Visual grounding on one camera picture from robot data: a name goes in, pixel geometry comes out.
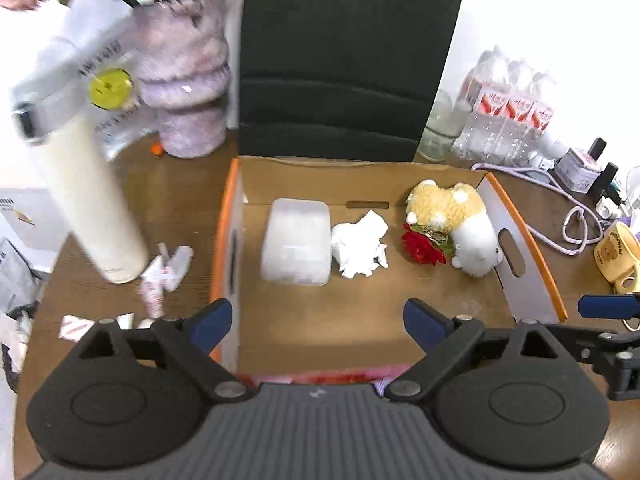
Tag pack of water bottles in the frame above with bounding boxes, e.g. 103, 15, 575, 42
451, 45, 557, 167

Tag purple cable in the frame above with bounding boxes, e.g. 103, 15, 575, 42
471, 162, 606, 253

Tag crumpled red white wrappers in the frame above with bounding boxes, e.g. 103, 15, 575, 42
139, 242, 195, 318

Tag red artificial rose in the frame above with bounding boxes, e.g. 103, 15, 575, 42
401, 223, 456, 267

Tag cardboard box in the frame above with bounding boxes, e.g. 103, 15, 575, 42
209, 156, 569, 376

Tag small grey tin box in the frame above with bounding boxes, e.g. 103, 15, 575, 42
555, 148, 603, 193

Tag clear smiley plastic bag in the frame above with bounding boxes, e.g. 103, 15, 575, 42
50, 0, 161, 161

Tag clear glass jar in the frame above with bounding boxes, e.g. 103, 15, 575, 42
417, 89, 473, 162

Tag wooden desk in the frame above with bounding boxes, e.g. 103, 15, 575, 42
12, 127, 640, 480

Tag yellow white plush toy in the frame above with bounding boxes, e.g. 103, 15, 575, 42
405, 179, 505, 278

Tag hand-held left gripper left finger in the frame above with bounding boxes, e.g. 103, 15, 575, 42
75, 298, 257, 402

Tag white paper box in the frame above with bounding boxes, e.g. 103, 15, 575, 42
0, 187, 76, 251

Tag crumpled white tissue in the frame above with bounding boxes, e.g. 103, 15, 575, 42
330, 210, 390, 279

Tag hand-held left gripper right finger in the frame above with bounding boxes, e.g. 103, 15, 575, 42
384, 298, 566, 402

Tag cream thermos bottle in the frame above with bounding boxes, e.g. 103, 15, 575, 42
11, 50, 149, 285

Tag purple marbled vase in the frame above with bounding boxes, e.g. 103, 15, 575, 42
131, 0, 232, 159

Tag flat red white packet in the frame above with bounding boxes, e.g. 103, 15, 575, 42
59, 315, 96, 342

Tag black chair back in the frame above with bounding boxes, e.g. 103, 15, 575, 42
237, 0, 471, 163

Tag grey plastic bag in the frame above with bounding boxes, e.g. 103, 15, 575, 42
0, 237, 43, 316

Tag small white bottle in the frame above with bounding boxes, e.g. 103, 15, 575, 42
530, 132, 571, 168

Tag translucent plastic container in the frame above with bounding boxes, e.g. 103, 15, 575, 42
260, 198, 333, 287

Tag pink red cloth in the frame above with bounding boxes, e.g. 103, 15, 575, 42
240, 367, 416, 387

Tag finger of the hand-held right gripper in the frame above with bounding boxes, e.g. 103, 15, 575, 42
547, 327, 640, 401
578, 294, 640, 319

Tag yellow bear mug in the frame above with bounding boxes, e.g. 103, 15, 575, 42
593, 221, 640, 295

